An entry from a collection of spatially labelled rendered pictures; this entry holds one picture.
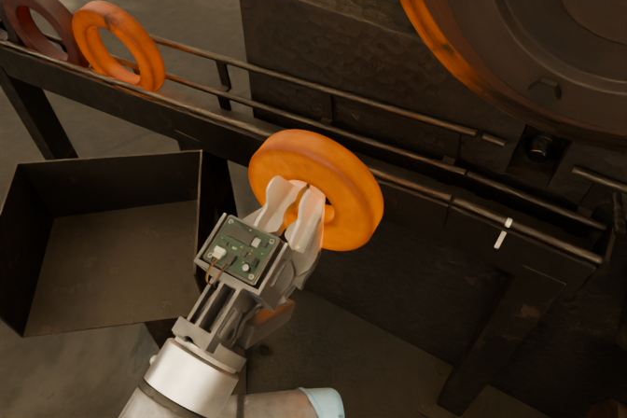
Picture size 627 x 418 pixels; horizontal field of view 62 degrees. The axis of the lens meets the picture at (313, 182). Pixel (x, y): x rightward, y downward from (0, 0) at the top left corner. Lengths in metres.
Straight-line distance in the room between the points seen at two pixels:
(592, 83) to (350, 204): 0.24
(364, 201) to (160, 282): 0.38
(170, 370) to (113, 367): 0.96
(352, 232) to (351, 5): 0.34
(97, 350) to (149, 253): 0.67
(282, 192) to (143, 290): 0.33
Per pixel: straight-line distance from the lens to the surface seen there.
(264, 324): 0.53
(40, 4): 1.10
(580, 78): 0.47
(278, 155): 0.53
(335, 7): 0.76
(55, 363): 1.50
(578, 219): 0.79
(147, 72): 0.98
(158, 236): 0.84
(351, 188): 0.51
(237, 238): 0.47
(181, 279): 0.79
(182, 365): 0.48
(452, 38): 0.55
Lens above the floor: 1.28
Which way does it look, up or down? 51 degrees down
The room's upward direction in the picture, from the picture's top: straight up
